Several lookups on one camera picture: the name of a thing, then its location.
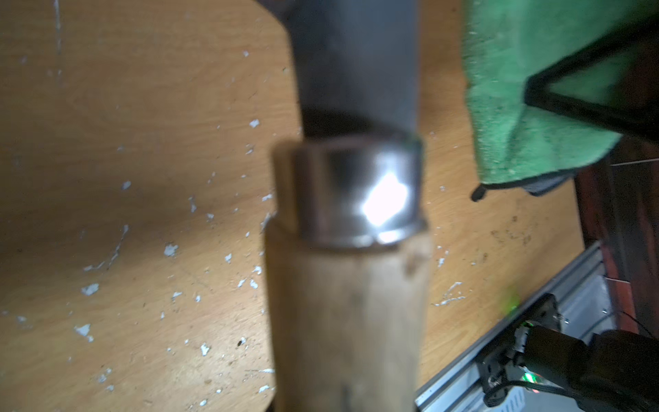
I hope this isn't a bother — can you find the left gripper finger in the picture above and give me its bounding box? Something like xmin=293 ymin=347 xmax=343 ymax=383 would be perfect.
xmin=523 ymin=17 xmax=658 ymax=142

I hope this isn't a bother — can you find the green and black rag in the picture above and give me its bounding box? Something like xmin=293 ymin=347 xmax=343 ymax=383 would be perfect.
xmin=463 ymin=1 xmax=658 ymax=202

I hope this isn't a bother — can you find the small sickle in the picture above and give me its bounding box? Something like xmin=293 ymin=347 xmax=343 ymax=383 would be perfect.
xmin=264 ymin=1 xmax=432 ymax=411

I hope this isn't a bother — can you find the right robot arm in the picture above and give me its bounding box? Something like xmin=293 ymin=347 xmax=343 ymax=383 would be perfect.
xmin=523 ymin=15 xmax=658 ymax=411

